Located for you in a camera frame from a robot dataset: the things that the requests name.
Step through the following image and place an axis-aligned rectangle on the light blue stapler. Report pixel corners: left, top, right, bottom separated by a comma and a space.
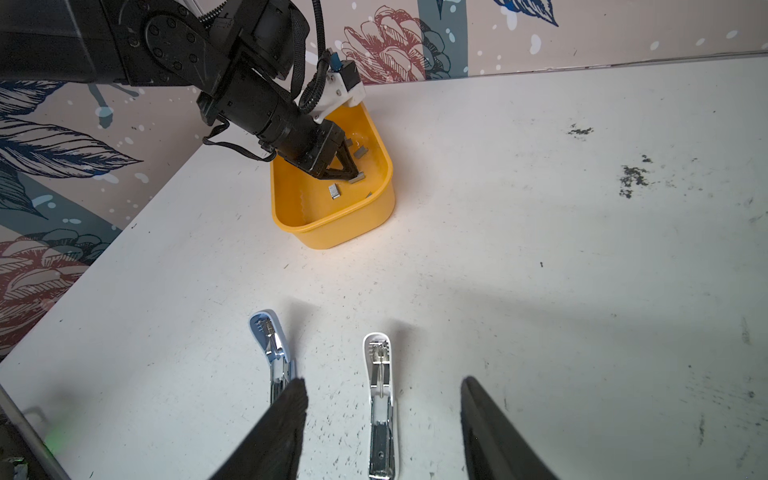
249, 309, 297, 404

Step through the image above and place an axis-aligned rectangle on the grey staple strip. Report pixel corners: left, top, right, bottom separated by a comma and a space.
348, 171, 365, 184

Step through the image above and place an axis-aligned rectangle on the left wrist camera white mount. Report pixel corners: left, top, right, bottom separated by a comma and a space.
310, 52, 366, 124

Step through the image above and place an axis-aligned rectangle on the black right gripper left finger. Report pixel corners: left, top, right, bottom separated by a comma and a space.
211, 378, 308, 480

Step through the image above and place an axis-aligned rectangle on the yellow plastic tray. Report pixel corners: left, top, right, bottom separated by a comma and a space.
270, 103, 395, 250

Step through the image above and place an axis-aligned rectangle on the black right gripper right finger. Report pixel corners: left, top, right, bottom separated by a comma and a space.
460, 376, 557, 480

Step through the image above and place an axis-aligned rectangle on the white mini stapler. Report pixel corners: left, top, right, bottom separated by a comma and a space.
363, 332, 398, 480

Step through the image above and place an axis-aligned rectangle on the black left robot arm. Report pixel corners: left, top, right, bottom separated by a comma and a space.
1, 1, 361, 180

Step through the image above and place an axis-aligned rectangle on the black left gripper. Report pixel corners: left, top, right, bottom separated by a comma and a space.
281, 120, 359, 180

